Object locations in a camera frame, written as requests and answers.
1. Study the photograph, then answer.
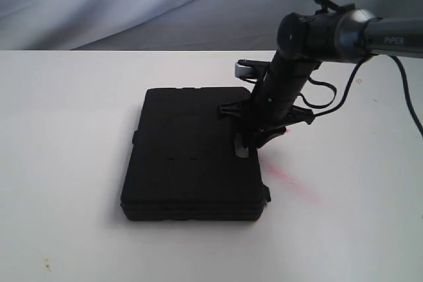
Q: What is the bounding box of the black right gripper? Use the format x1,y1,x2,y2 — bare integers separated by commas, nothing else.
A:
217,53,319,159

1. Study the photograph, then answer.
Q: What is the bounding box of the black plastic tool case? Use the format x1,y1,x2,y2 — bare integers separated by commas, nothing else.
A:
120,87,271,221

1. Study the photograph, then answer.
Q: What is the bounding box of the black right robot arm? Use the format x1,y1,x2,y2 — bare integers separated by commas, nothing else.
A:
218,7,422,158

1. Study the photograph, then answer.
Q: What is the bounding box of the white backdrop cloth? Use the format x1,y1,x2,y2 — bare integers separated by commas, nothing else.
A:
1,0,422,50

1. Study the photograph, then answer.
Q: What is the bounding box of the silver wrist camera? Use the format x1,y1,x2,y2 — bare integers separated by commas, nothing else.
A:
235,59,270,82

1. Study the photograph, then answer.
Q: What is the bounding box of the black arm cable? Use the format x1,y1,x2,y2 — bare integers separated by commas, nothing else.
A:
299,55,423,139

